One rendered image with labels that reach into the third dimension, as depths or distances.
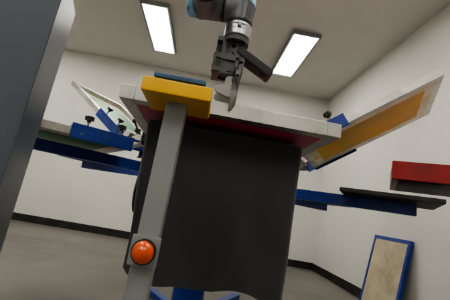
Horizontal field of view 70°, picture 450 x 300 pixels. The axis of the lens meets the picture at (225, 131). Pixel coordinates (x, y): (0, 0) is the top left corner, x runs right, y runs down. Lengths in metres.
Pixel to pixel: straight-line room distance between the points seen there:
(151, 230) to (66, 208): 5.33
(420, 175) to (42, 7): 1.61
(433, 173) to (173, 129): 1.38
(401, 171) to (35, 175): 5.46
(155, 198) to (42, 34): 0.45
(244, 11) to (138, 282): 0.71
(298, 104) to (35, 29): 5.50
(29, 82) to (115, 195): 4.96
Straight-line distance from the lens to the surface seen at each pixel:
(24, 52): 0.82
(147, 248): 0.57
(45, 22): 0.85
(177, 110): 0.63
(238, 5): 0.95
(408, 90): 1.81
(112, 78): 6.13
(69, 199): 5.91
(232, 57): 0.87
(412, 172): 1.76
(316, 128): 0.87
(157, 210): 0.61
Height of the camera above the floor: 0.75
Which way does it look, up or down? 13 degrees up
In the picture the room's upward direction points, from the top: 10 degrees clockwise
